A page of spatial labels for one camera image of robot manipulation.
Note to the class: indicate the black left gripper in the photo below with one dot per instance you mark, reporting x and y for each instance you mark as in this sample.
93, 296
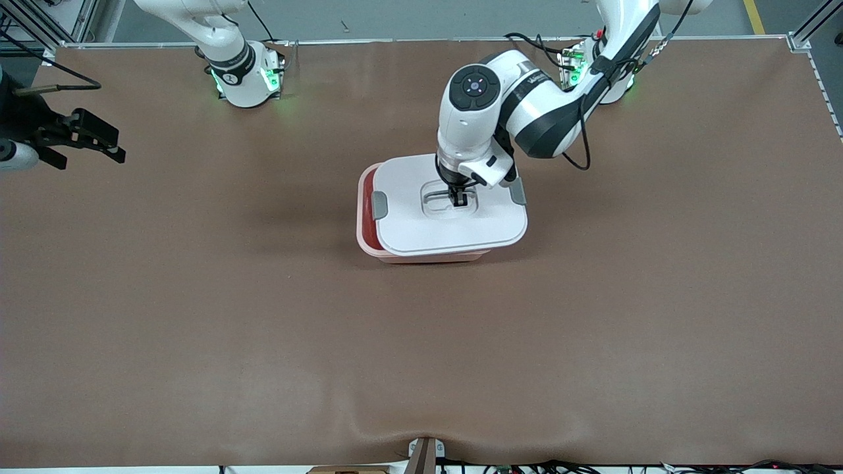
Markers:
450, 179

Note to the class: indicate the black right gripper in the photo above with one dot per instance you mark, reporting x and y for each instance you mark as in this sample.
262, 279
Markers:
31, 122

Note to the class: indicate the white box lid grey clips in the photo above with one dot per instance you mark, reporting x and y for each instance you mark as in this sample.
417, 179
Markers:
421, 230

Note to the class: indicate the pink plush toy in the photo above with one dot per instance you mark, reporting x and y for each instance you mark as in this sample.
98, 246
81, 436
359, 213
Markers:
371, 217

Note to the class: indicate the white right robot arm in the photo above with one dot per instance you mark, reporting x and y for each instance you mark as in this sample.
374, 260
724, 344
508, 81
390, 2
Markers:
237, 72

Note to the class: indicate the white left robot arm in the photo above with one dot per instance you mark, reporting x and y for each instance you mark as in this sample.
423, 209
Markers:
546, 118

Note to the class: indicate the pink translucent plastic box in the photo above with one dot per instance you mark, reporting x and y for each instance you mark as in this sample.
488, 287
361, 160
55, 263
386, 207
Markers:
428, 259

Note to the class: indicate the brown table mat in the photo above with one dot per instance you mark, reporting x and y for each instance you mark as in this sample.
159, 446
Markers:
421, 362

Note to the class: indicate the aluminium frame post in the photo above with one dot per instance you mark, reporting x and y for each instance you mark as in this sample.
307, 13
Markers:
82, 20
813, 21

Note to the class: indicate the white table edge rail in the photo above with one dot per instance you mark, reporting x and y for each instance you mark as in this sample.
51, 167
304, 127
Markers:
395, 40

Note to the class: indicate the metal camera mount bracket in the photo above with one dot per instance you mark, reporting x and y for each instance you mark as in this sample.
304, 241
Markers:
425, 457

